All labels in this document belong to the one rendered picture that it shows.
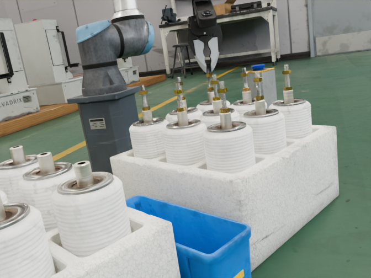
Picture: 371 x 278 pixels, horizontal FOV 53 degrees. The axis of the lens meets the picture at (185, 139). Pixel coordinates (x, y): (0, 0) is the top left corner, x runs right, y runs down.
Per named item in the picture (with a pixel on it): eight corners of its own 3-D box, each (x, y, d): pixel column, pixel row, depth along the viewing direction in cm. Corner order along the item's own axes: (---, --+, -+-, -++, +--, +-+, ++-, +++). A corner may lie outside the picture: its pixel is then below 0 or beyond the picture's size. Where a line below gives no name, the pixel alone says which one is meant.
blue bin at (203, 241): (106, 267, 76) (94, 213, 73) (147, 242, 84) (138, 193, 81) (220, 330, 55) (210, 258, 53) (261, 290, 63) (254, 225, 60)
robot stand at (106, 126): (84, 184, 129) (65, 99, 122) (111, 166, 146) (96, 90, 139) (132, 184, 123) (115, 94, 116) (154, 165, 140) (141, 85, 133)
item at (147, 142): (175, 199, 87) (164, 124, 83) (136, 202, 89) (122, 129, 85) (182, 184, 97) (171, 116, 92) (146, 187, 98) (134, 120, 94)
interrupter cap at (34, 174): (15, 177, 60) (14, 174, 59) (59, 163, 65) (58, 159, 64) (35, 186, 54) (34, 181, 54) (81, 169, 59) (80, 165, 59)
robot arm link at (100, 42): (75, 66, 126) (67, 25, 123) (111, 60, 134) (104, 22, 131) (90, 64, 117) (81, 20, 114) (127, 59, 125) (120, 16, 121)
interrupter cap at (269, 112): (276, 118, 75) (276, 115, 75) (239, 120, 78) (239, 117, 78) (281, 110, 82) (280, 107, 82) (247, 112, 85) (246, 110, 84)
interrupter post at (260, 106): (265, 116, 78) (264, 100, 78) (254, 117, 79) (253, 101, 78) (267, 113, 80) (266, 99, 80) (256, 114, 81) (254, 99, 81)
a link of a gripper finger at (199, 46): (205, 71, 107) (202, 38, 105) (207, 72, 101) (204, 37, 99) (194, 72, 107) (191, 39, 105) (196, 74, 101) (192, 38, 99)
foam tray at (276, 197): (122, 224, 95) (109, 157, 90) (219, 174, 121) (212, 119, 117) (249, 274, 67) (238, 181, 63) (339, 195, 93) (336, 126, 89)
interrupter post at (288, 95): (296, 103, 87) (295, 89, 86) (287, 105, 86) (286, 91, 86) (290, 102, 89) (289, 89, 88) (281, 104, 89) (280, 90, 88)
